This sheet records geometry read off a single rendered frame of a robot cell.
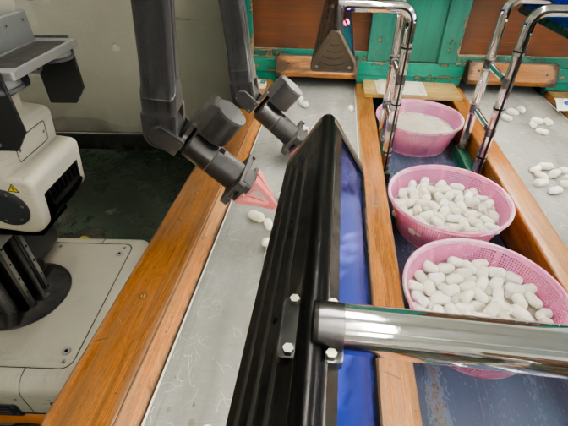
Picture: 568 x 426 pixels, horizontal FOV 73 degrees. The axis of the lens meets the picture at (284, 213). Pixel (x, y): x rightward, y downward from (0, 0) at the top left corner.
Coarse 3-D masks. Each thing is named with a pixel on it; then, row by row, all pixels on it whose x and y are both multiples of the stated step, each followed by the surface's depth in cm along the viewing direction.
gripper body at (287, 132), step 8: (280, 120) 95; (288, 120) 97; (272, 128) 96; (280, 128) 96; (288, 128) 96; (296, 128) 97; (280, 136) 97; (288, 136) 97; (296, 136) 95; (288, 144) 96; (296, 144) 95
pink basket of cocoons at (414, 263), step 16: (448, 240) 73; (464, 240) 73; (416, 256) 71; (432, 256) 74; (448, 256) 75; (464, 256) 75; (480, 256) 74; (496, 256) 72; (512, 256) 71; (528, 272) 69; (544, 272) 67; (544, 288) 67; (560, 288) 64; (544, 304) 66; (560, 304) 63; (560, 320) 62; (464, 368) 60
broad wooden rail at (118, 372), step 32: (256, 128) 117; (192, 192) 87; (192, 224) 78; (160, 256) 71; (192, 256) 71; (128, 288) 64; (160, 288) 64; (192, 288) 67; (128, 320) 59; (160, 320) 60; (96, 352) 55; (128, 352) 55; (160, 352) 57; (64, 384) 52; (96, 384) 51; (128, 384) 51; (64, 416) 48; (96, 416) 48; (128, 416) 49
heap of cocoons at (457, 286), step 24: (432, 264) 72; (456, 264) 73; (480, 264) 72; (432, 288) 67; (456, 288) 67; (480, 288) 68; (504, 288) 69; (528, 288) 67; (456, 312) 63; (480, 312) 66; (504, 312) 64; (528, 312) 63
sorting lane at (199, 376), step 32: (320, 96) 140; (352, 96) 140; (352, 128) 119; (256, 160) 103; (256, 192) 91; (224, 224) 82; (256, 224) 82; (224, 256) 74; (256, 256) 74; (224, 288) 68; (256, 288) 68; (192, 320) 62; (224, 320) 62; (192, 352) 58; (224, 352) 58; (160, 384) 54; (192, 384) 54; (224, 384) 54; (160, 416) 50; (192, 416) 50; (224, 416) 50
